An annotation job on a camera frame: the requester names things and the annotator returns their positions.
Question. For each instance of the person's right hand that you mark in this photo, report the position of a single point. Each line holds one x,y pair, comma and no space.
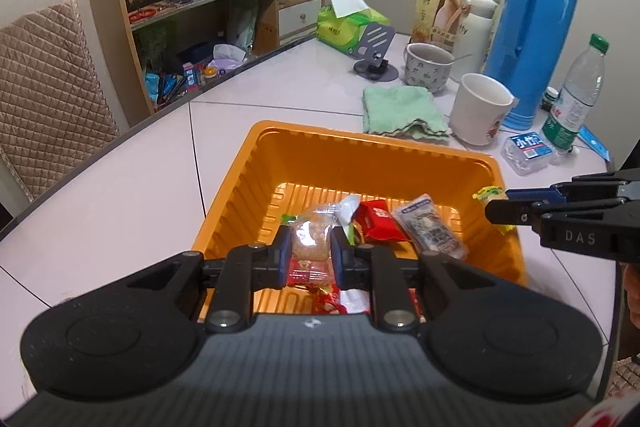
631,283

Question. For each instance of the grey phone stand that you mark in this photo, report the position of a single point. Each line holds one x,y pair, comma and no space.
370,53

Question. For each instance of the grey patterned mug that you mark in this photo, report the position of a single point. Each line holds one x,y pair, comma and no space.
427,66

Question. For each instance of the green candy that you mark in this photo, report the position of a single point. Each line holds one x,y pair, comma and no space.
287,219

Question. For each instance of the white insulated bottle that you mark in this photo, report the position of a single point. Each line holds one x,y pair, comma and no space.
472,38

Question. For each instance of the yellow candy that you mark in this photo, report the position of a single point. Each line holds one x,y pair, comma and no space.
486,195

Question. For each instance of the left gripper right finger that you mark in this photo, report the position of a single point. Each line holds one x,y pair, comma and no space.
387,278

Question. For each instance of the wooden shelf unit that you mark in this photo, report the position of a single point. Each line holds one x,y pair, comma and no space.
127,40

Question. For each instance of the clear toothpick box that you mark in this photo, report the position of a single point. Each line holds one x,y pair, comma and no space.
527,153

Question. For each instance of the grey clear nut packet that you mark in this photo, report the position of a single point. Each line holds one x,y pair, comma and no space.
421,222

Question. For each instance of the silver foil snack packet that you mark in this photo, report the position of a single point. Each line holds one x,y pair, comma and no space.
345,210

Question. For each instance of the white cartoon mug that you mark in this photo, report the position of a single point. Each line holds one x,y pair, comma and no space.
480,106

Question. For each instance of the green tissue box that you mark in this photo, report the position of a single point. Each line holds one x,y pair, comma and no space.
341,24

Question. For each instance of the round white dining table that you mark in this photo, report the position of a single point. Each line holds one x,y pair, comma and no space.
146,198

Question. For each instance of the blue flat box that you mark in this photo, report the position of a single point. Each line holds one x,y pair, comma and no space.
589,138

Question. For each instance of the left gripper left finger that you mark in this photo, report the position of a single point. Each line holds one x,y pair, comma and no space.
236,278

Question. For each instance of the beige quilted chair far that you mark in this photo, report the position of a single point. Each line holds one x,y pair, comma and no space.
54,115

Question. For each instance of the red double-happiness candy pack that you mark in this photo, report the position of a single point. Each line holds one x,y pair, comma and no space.
326,300

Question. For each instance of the red snack packet with pictures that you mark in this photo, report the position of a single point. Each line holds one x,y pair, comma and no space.
377,224

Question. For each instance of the blue thermos jug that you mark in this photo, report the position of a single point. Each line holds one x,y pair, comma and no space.
526,48

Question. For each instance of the green folded cloth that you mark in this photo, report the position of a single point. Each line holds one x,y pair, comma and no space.
403,112

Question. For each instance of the red twist-wrapped candy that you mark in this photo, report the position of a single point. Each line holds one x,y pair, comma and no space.
355,301

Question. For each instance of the clear brown candy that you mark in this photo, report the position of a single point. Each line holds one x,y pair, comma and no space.
311,232

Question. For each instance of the clear water bottle green cap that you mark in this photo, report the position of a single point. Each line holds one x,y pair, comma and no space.
579,92

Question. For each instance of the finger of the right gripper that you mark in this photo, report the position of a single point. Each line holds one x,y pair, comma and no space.
508,214
538,194

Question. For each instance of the small red snack bar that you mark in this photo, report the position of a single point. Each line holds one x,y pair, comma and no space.
310,273

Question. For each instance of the orange plastic tray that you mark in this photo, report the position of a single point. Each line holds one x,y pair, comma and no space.
284,169

